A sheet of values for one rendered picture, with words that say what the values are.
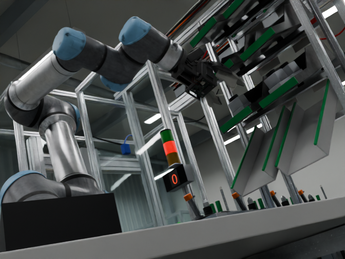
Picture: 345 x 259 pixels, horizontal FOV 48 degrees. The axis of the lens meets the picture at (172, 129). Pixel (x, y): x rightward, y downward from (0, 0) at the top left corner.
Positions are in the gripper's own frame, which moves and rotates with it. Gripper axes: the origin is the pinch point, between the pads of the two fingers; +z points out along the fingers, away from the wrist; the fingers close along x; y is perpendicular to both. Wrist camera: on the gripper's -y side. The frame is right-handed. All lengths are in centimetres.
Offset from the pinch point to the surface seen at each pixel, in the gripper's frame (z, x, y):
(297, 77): 5.9, 17.9, 6.2
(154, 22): 146, -297, -583
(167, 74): 32, -77, -110
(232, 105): 3.1, -2.1, 1.8
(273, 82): 4.5, 11.7, 3.4
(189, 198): 10.2, -30.3, 16.5
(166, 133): 11, -46, -23
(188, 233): -33, 21, 66
